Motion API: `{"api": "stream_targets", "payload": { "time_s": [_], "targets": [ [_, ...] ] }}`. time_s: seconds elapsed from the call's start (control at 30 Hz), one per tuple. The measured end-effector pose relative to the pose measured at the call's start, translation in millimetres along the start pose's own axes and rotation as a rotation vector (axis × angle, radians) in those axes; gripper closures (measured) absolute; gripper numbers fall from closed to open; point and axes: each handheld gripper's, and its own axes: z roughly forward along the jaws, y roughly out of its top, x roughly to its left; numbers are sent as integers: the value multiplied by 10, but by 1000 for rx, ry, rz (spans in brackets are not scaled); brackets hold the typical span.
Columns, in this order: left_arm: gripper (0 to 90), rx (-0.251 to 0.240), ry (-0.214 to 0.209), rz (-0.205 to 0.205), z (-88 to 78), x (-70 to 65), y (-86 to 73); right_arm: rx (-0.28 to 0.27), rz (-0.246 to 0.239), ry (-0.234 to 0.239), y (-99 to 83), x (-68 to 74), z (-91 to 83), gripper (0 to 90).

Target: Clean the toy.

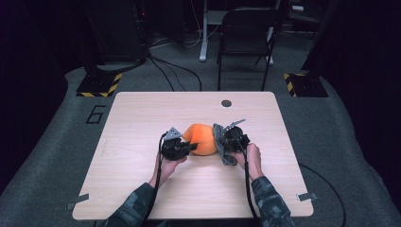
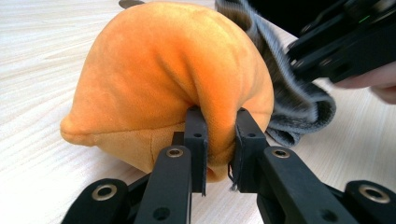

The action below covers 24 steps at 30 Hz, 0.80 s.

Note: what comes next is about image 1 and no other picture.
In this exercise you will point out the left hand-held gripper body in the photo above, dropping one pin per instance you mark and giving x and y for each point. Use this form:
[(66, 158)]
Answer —
[(173, 150)]

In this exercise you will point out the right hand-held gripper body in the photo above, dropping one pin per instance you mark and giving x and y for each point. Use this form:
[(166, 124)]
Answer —
[(235, 140)]

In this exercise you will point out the orange plush toy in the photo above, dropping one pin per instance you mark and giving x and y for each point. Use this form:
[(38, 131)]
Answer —
[(201, 138)]

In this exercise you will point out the grey towel cloth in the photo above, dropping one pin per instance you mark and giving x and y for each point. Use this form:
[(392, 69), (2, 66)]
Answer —
[(220, 151)]

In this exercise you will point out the person's left hand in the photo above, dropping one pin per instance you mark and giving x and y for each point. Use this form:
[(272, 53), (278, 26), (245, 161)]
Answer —
[(168, 168)]

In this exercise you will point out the person's right hand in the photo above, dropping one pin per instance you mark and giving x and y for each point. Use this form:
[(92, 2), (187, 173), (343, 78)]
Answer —
[(254, 157)]

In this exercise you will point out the black stand base striped edge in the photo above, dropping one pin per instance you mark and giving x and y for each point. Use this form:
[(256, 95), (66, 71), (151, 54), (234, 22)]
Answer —
[(309, 86), (97, 85)]

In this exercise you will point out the black folding chair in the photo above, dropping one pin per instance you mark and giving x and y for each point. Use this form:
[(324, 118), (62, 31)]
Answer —
[(246, 34)]

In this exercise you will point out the dark equipment cabinet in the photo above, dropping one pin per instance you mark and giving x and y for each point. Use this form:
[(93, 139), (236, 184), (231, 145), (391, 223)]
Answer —
[(116, 31)]

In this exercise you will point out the dark curtain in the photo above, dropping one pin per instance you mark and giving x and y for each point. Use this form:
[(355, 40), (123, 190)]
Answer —
[(31, 78), (362, 78)]

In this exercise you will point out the white desk frame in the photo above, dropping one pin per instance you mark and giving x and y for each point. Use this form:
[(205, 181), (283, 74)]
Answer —
[(204, 47)]

